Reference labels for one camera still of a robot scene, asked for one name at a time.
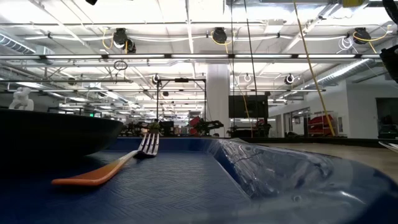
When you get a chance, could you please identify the orange-handled metal fork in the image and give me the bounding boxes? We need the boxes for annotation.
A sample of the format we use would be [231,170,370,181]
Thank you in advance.
[51,132,160,187]

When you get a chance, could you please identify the black round plate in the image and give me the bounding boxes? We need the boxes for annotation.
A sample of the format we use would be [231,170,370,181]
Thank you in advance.
[0,108,124,162]

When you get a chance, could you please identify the blue plastic tray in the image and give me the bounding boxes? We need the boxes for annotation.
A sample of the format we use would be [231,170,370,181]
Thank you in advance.
[0,136,398,224]

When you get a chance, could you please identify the red shelving unit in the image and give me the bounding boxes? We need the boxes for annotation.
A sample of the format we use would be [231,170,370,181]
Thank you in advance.
[307,114,335,137]

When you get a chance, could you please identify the white figure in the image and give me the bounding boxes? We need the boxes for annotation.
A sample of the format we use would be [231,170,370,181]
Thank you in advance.
[8,86,35,111]

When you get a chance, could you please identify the black background rig frame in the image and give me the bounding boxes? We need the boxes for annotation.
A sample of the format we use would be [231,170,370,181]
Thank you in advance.
[155,77,208,129]

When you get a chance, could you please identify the black wall screen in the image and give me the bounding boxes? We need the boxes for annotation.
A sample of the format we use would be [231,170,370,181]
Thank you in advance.
[228,95,269,119]

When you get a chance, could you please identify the black hanging cable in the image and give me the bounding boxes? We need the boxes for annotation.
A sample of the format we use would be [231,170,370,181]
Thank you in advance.
[243,0,261,138]

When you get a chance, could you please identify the large black ceiling cable reel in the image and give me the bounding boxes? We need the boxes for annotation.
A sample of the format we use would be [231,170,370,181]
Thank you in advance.
[211,27,229,45]
[352,27,373,45]
[111,27,137,55]

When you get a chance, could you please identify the yellow cable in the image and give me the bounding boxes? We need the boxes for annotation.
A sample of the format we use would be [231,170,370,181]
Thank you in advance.
[292,0,336,138]

